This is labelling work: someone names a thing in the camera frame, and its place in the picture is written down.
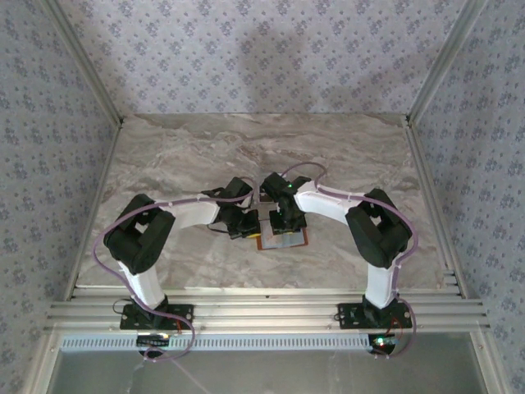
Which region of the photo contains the brown leather card holder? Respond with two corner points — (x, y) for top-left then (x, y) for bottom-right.
(254, 221), (309, 252)

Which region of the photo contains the metal sheet panel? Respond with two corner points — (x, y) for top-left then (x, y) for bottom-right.
(47, 348), (493, 394)

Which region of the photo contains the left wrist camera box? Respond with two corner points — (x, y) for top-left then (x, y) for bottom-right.
(224, 176), (254, 204)

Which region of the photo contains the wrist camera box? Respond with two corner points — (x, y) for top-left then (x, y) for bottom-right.
(260, 172), (290, 200)
(224, 176), (254, 204)

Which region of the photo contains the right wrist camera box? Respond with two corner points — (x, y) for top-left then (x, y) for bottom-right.
(260, 172), (290, 200)

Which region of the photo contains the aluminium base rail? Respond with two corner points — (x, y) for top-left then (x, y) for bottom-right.
(43, 286), (492, 334)

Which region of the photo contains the grey slotted cable duct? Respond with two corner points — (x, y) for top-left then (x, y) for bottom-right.
(60, 334), (372, 353)

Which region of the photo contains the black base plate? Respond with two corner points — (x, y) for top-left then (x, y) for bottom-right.
(336, 302), (413, 329)
(119, 302), (194, 331)

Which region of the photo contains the aluminium table edge rail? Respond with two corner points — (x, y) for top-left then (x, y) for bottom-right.
(61, 117), (126, 303)
(404, 117), (471, 300)

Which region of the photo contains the aluminium frame post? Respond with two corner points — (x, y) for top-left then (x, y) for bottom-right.
(40, 0), (126, 126)
(404, 0), (491, 124)

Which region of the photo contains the aluminium frame leg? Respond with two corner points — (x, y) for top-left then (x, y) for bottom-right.
(469, 330), (508, 394)
(22, 330), (62, 394)

